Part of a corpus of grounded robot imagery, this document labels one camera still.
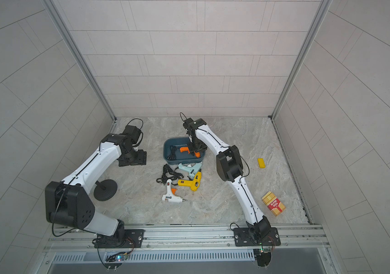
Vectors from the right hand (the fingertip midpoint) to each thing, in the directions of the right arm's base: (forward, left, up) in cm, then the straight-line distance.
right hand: (197, 151), depth 99 cm
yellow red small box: (-32, -35, -1) cm, 47 cm away
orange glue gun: (+2, +7, 0) cm, 7 cm away
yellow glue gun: (-20, +2, +1) cm, 20 cm away
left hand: (-10, +27, +10) cm, 31 cm away
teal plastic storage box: (+1, +13, +1) cm, 13 cm away
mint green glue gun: (-13, +3, +1) cm, 13 cm away
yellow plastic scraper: (-10, -36, -1) cm, 37 cm away
